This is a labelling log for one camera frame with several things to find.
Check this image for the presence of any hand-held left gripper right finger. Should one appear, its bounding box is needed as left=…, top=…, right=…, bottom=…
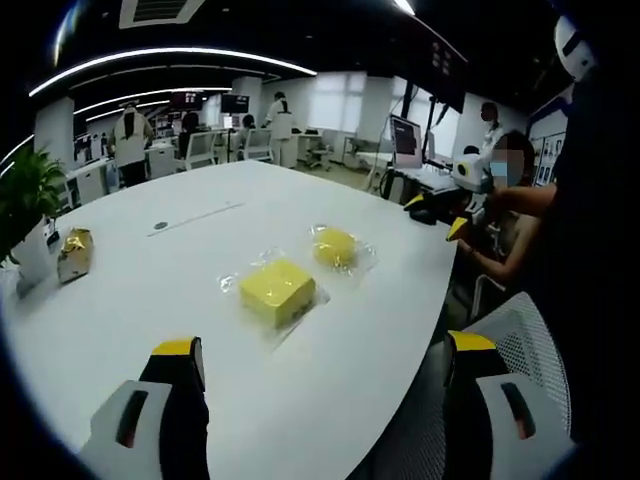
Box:
left=442, top=329, right=581, bottom=480

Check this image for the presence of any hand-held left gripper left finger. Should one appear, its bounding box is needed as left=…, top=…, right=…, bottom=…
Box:
left=79, top=335, right=211, bottom=480

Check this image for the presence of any round yellow silicone block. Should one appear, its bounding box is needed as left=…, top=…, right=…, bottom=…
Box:
left=308, top=222, right=380, bottom=290

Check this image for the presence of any square yellow silicone block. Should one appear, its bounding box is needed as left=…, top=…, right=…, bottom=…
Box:
left=215, top=245, right=332, bottom=354

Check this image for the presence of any computer monitor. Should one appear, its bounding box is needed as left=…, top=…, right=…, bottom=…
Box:
left=388, top=113, right=425, bottom=170

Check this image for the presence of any white mesh office chair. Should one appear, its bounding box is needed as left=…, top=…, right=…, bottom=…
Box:
left=462, top=292, right=572, bottom=441

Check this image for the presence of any person's dark shirt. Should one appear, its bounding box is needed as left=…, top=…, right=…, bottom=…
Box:
left=519, top=64, right=640, bottom=451

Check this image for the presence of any white chest-worn device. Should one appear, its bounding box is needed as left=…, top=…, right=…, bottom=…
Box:
left=553, top=14, right=599, bottom=82

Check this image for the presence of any gold foil bag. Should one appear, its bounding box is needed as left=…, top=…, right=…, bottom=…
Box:
left=56, top=227, right=96, bottom=284

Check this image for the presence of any green potted plant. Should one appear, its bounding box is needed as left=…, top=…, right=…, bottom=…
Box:
left=0, top=147, right=69, bottom=300

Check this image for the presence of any ceiling air vent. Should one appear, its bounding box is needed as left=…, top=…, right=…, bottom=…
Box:
left=118, top=0, right=202, bottom=30

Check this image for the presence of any wall-mounted screen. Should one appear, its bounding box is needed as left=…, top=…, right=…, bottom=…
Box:
left=220, top=93, right=251, bottom=114

